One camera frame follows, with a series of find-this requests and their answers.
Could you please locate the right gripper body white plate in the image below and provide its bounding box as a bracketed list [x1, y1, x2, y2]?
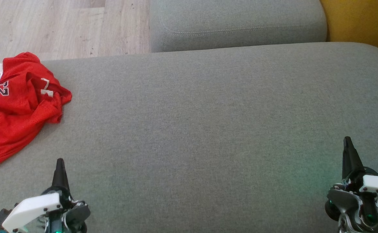
[325, 167, 378, 233]

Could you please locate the red jersey with white label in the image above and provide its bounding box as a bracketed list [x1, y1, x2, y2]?
[0, 52, 73, 124]

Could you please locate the large grey sofa seat cushion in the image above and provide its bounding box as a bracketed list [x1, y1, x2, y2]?
[0, 42, 378, 233]

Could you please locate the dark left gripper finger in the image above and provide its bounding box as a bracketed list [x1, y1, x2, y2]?
[60, 159, 70, 191]
[52, 159, 61, 191]

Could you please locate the big yellow sofa back cushion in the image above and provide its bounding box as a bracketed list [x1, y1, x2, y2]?
[319, 0, 378, 62]

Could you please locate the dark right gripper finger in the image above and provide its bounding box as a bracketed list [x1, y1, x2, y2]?
[348, 137, 366, 180]
[342, 137, 354, 180]

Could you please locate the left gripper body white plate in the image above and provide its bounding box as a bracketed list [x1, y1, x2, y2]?
[0, 187, 91, 233]

